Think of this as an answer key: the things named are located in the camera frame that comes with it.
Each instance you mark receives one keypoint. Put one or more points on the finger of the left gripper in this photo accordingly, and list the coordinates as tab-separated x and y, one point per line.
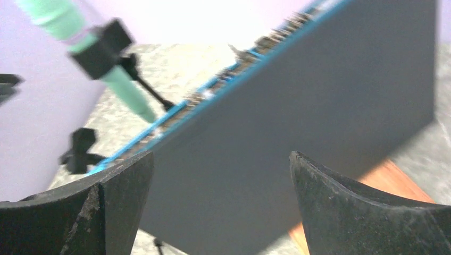
8	86

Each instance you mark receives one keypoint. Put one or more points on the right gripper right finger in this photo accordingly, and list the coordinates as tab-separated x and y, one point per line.
337	220

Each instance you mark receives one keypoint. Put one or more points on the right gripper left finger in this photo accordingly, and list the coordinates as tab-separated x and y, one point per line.
98	214

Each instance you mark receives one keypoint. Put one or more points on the blue network switch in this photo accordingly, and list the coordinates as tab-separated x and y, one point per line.
347	89

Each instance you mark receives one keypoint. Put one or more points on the wooden board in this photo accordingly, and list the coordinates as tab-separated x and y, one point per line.
388	181

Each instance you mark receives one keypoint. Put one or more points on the green microphone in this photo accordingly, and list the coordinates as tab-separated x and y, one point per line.
65	22

